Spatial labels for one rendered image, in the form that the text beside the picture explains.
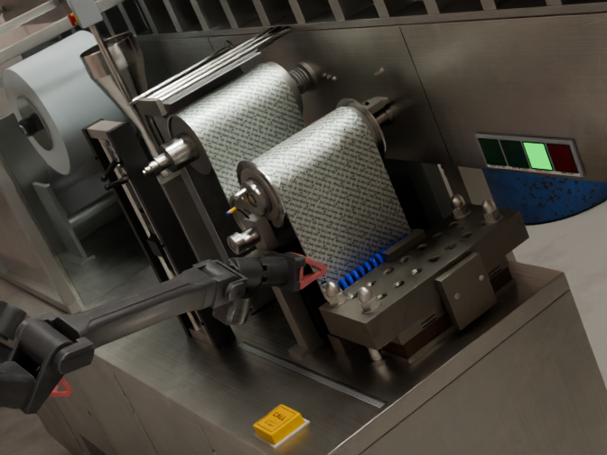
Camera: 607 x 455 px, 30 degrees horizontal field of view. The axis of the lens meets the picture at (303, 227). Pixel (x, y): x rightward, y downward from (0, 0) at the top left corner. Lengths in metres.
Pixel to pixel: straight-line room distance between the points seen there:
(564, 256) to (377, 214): 2.10
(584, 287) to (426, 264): 1.94
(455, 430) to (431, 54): 0.69
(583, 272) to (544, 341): 1.93
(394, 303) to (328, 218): 0.24
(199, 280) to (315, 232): 0.29
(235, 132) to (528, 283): 0.67
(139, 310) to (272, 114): 0.65
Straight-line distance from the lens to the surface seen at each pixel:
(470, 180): 2.56
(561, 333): 2.25
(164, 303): 1.94
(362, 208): 2.23
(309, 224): 2.17
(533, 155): 2.02
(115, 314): 1.87
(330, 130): 2.20
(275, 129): 2.39
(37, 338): 1.80
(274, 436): 2.06
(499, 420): 2.19
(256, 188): 2.14
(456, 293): 2.11
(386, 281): 2.15
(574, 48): 1.83
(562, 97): 1.91
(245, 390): 2.29
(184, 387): 2.42
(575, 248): 4.32
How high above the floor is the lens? 1.93
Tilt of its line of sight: 21 degrees down
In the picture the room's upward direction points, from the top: 24 degrees counter-clockwise
